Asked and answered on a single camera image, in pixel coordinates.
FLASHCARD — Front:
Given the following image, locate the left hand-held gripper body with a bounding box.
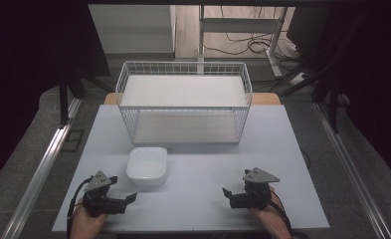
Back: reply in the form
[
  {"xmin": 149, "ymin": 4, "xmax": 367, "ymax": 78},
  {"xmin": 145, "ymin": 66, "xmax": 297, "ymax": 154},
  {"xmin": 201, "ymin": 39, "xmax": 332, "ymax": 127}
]
[{"xmin": 82, "ymin": 169, "xmax": 128, "ymax": 219}]

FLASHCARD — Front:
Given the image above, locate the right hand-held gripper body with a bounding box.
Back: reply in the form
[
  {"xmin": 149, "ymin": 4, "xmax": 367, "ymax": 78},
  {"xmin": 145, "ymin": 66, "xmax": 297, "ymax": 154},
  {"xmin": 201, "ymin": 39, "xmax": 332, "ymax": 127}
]
[{"xmin": 229, "ymin": 166, "xmax": 282, "ymax": 211}]

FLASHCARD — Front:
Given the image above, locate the white rectangular dish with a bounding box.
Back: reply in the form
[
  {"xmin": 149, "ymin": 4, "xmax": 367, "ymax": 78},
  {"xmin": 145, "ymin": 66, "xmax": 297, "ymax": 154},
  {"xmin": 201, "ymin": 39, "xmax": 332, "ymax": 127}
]
[{"xmin": 125, "ymin": 146, "xmax": 168, "ymax": 187}]

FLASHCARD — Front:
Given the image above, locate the white wire two-tier rack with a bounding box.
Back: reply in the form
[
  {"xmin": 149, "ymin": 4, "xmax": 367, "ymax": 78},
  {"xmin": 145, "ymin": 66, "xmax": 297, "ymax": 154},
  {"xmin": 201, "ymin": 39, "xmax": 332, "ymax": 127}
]
[{"xmin": 114, "ymin": 61, "xmax": 253, "ymax": 146}]

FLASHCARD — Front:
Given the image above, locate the person's left hand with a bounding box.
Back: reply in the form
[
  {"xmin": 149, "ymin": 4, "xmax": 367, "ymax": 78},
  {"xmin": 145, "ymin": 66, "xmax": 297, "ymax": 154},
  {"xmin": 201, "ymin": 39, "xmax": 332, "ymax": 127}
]
[{"xmin": 70, "ymin": 198, "xmax": 109, "ymax": 239}]

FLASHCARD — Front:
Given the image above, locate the person's right hand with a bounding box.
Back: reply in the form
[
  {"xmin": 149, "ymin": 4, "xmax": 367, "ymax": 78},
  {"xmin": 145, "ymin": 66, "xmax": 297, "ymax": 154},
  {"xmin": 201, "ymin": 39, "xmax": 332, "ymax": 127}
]
[{"xmin": 247, "ymin": 185, "xmax": 293, "ymax": 239}]

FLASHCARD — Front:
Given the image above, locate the wooden table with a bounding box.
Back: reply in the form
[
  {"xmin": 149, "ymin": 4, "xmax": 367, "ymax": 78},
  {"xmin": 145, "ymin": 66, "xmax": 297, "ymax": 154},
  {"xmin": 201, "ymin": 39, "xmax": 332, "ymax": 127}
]
[{"xmin": 102, "ymin": 92, "xmax": 282, "ymax": 107}]

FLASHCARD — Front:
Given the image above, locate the black metal stand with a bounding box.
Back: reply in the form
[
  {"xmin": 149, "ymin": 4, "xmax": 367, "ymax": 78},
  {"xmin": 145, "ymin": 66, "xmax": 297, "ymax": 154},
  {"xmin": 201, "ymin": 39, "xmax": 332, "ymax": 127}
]
[
  {"xmin": 277, "ymin": 13, "xmax": 366, "ymax": 134},
  {"xmin": 57, "ymin": 68, "xmax": 114, "ymax": 129}
]

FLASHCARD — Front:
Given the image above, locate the white power strip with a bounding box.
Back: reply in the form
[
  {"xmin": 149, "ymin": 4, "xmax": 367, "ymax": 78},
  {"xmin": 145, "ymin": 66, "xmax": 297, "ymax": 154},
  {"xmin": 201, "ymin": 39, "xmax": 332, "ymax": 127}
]
[{"xmin": 288, "ymin": 71, "xmax": 307, "ymax": 88}]

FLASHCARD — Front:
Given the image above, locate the dark curtain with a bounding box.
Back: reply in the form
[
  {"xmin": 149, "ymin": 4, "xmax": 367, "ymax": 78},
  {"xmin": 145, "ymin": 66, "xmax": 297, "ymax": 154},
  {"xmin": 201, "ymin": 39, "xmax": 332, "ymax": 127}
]
[
  {"xmin": 0, "ymin": 0, "xmax": 111, "ymax": 194},
  {"xmin": 284, "ymin": 0, "xmax": 391, "ymax": 190}
]

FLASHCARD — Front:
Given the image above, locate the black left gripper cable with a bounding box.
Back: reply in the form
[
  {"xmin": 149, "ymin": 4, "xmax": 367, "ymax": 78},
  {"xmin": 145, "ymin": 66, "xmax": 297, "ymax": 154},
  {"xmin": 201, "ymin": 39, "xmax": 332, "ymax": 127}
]
[{"xmin": 66, "ymin": 175, "xmax": 95, "ymax": 239}]

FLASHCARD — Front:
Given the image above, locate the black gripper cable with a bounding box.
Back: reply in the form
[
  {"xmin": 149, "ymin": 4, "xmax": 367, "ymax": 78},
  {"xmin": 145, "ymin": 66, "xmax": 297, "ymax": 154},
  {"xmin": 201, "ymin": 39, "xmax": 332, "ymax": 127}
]
[
  {"xmin": 268, "ymin": 188, "xmax": 311, "ymax": 239},
  {"xmin": 66, "ymin": 175, "xmax": 95, "ymax": 239}
]

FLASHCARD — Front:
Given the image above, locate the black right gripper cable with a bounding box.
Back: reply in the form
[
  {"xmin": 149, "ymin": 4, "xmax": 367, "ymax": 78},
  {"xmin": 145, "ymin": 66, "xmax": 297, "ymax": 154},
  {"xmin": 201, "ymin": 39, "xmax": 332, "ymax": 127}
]
[{"xmin": 268, "ymin": 188, "xmax": 311, "ymax": 239}]

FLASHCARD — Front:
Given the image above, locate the aluminium rail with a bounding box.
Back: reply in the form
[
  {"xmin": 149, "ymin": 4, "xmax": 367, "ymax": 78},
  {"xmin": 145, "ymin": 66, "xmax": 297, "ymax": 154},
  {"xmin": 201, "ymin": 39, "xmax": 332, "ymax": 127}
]
[
  {"xmin": 1, "ymin": 97, "xmax": 84, "ymax": 239},
  {"xmin": 312, "ymin": 101, "xmax": 391, "ymax": 239}
]

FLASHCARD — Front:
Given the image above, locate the black floor cable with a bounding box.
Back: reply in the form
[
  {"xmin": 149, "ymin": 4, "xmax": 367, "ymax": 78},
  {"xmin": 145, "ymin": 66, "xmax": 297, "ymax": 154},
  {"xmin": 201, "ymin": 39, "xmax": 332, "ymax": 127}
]
[{"xmin": 203, "ymin": 5, "xmax": 304, "ymax": 63}]

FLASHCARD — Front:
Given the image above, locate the white desk frame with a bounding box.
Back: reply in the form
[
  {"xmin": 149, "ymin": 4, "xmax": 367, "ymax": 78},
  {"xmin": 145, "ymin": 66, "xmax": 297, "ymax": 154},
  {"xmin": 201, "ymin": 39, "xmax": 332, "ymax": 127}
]
[{"xmin": 197, "ymin": 4, "xmax": 290, "ymax": 80}]

